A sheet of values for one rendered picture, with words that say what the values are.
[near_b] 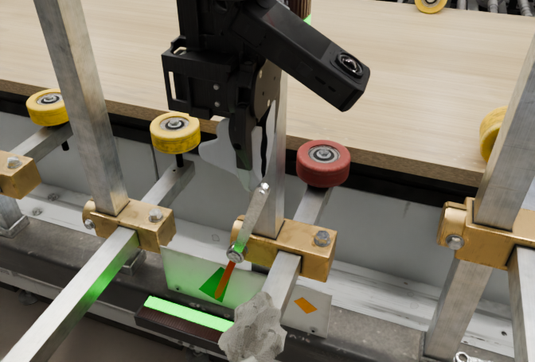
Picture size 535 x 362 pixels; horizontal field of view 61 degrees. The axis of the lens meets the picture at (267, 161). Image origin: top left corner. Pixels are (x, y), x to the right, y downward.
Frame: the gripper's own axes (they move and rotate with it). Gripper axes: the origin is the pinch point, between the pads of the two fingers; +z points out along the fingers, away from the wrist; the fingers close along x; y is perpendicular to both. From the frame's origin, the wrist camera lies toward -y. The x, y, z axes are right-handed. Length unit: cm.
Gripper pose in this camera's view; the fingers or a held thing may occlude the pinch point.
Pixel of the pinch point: (259, 180)
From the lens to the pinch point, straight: 46.0
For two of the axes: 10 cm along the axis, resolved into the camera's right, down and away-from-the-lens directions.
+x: -3.3, 5.7, -7.5
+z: -0.1, 8.0, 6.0
